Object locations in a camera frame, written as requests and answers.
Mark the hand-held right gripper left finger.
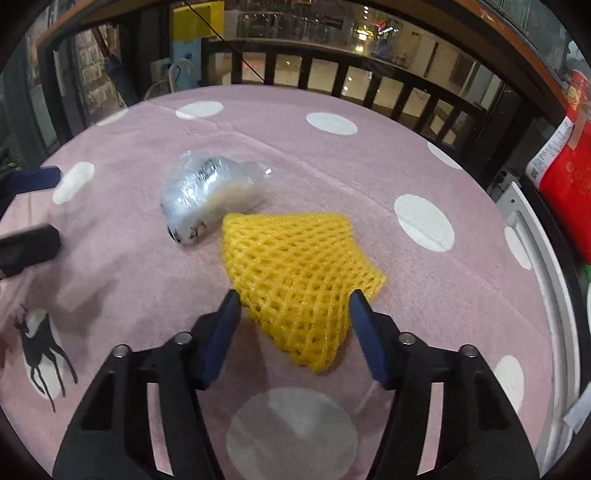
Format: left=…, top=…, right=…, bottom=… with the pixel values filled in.
left=53, top=288, right=243, bottom=480

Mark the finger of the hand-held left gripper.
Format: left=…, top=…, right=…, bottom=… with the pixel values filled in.
left=6, top=165, right=63, bottom=195
left=0, top=224, right=62, bottom=280

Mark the yellow foam fruit net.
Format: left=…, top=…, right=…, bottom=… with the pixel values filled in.
left=222, top=212, right=387, bottom=374

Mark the glass display case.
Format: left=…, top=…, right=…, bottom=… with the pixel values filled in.
left=475, top=0, right=573, bottom=70

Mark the black railing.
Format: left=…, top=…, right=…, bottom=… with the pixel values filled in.
left=201, top=37, right=490, bottom=146

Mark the red lid jar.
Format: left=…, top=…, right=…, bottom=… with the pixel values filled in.
left=566, top=69, right=591, bottom=112

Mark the crumpled clear plastic wrapper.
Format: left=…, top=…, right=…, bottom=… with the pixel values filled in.
left=161, top=150, right=273, bottom=247

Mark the red tote bag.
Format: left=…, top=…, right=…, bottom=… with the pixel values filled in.
left=526, top=99, right=591, bottom=273

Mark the wooden counter ledge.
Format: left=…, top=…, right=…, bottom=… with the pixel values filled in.
left=360, top=0, right=571, bottom=112

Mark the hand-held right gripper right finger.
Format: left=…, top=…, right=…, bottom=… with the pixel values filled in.
left=348, top=288, right=541, bottom=480

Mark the yellow signboard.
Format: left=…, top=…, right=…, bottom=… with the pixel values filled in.
left=172, top=2, right=225, bottom=42

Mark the small white fan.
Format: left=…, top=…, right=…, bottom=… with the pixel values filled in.
left=144, top=78, right=174, bottom=100

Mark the blue folded umbrella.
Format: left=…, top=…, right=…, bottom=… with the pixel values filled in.
left=90, top=25, right=141, bottom=109

